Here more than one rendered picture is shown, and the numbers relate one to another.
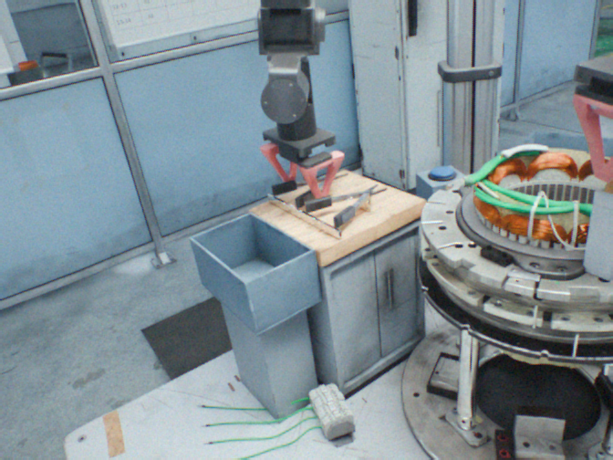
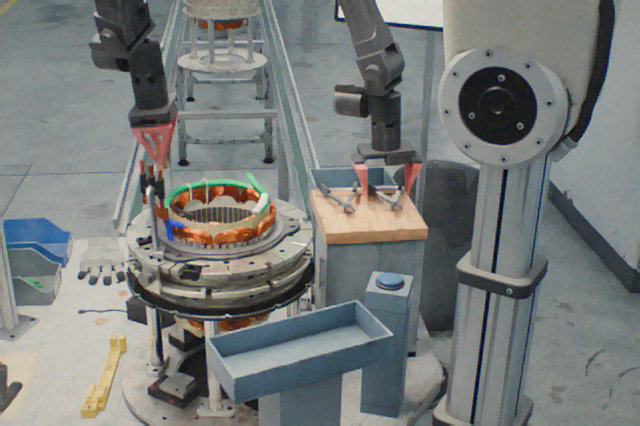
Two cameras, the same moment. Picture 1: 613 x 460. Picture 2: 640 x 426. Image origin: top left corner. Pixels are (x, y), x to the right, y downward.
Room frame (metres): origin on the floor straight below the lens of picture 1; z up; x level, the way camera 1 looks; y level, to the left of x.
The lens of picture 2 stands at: (1.18, -1.43, 1.72)
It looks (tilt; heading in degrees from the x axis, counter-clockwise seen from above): 25 degrees down; 112
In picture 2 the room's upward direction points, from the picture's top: 1 degrees clockwise
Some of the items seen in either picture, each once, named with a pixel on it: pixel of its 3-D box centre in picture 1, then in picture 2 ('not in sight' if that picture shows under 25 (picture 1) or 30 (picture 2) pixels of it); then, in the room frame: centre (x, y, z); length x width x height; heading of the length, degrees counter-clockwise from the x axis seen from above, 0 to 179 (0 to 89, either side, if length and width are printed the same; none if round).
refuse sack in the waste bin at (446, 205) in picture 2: not in sight; (440, 222); (0.53, 1.35, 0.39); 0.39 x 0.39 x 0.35
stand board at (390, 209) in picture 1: (335, 212); (366, 213); (0.71, -0.06, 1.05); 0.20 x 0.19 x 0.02; 121
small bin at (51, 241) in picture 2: not in sight; (34, 243); (-0.12, -0.07, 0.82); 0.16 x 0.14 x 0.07; 31
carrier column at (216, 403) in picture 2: not in sight; (214, 362); (0.58, -0.43, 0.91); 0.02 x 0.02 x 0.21
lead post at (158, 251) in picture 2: not in sight; (156, 223); (0.49, -0.44, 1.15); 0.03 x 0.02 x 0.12; 111
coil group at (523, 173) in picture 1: (508, 174); not in sight; (0.60, -0.28, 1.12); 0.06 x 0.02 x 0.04; 119
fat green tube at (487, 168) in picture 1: (500, 163); (258, 192); (0.58, -0.26, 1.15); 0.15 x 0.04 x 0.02; 119
